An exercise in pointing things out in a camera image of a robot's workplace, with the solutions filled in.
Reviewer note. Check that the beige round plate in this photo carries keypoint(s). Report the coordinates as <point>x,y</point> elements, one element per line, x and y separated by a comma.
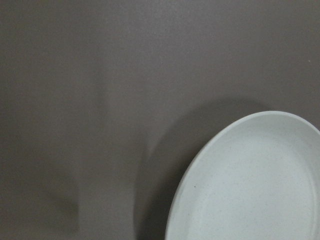
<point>257,179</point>

